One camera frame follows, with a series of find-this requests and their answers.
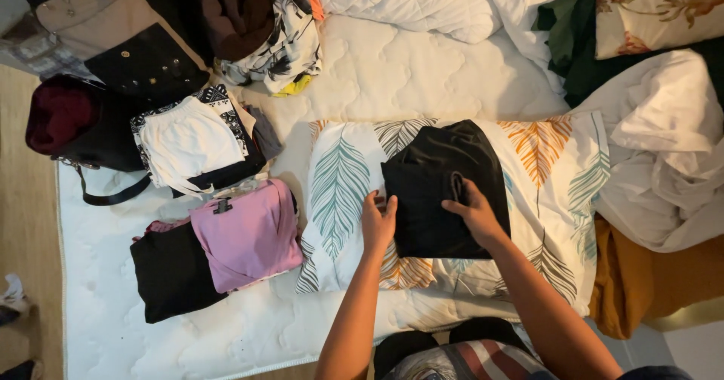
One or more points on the person's right hand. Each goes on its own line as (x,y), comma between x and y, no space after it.
(478,216)

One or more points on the person's left hand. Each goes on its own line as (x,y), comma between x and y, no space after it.
(376,227)

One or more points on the feather print pillow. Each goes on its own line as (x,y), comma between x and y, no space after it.
(560,199)

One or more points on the pink folded garment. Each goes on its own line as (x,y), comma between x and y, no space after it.
(249,238)

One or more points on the person's striped shirt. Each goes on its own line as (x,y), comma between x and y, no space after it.
(464,357)

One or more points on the grey folded garment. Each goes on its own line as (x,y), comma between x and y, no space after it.
(264,134)

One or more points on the white quilted mattress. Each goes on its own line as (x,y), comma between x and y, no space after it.
(396,69)

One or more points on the yellow garment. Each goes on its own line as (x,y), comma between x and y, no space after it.
(294,86)

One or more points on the mustard blanket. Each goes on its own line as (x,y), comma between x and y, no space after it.
(639,278)

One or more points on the crumpled white sheet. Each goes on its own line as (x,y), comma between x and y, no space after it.
(662,159)

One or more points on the dark green cloth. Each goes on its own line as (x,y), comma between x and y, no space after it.
(571,46)

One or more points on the white folded shorts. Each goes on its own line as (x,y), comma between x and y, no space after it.
(189,142)

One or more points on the black white leaf print garment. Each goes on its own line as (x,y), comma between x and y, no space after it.
(291,35)

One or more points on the large black folded garment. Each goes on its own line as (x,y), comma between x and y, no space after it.
(169,272)

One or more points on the red folded garment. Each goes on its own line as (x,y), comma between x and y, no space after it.
(164,226)

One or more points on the white duvet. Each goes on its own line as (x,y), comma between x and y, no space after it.
(407,1)

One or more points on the brown garment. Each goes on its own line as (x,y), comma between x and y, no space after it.
(232,12)

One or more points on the floral cream pillow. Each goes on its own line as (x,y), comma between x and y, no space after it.
(656,12)

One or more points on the black garment with studs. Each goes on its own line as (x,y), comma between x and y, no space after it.
(147,66)

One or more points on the black handbag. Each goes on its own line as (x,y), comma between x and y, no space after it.
(107,137)

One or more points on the maroon cloth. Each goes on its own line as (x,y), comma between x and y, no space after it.
(59,114)

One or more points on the beige coat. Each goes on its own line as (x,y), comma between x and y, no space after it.
(96,12)

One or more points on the white shoe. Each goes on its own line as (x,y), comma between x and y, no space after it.
(12,295)

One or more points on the grey plaid cloth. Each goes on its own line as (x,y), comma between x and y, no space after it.
(39,52)

